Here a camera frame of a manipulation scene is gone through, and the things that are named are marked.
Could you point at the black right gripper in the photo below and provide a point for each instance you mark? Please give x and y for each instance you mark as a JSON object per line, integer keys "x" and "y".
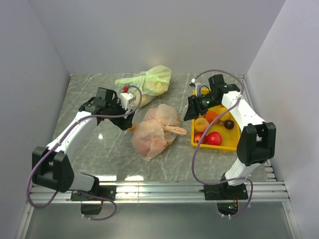
{"x": 191, "y": 113}

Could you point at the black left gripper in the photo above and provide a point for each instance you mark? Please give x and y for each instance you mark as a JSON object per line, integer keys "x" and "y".
{"x": 122, "y": 123}

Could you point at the translucent orange plastic bag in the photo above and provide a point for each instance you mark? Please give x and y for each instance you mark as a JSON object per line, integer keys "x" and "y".
{"x": 158, "y": 129}

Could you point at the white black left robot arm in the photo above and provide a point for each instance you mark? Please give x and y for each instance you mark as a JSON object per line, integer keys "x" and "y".
{"x": 51, "y": 166}

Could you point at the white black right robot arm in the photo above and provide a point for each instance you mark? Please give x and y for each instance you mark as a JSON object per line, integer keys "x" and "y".
{"x": 256, "y": 144}

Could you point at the pale yellow fake peach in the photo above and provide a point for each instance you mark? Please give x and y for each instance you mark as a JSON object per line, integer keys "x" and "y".
{"x": 201, "y": 124}

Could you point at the red yellow fake apple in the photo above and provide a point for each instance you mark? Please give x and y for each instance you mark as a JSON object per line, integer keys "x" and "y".
{"x": 198, "y": 136}

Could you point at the dark purple fake plum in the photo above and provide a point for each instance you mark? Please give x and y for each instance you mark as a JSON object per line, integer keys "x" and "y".
{"x": 229, "y": 124}

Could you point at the tied green plastic bag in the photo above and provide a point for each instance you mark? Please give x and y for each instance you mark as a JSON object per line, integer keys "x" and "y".
{"x": 152, "y": 83}

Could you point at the yellow plastic fruit tray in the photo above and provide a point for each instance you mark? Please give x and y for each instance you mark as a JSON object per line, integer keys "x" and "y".
{"x": 230, "y": 138}

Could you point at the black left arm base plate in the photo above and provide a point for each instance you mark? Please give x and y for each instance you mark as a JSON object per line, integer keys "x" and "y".
{"x": 104, "y": 191}

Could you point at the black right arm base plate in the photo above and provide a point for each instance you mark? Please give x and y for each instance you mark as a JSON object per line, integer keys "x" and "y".
{"x": 225, "y": 192}

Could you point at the aluminium rail frame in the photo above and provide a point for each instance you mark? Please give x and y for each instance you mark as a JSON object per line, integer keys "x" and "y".
{"x": 174, "y": 208}

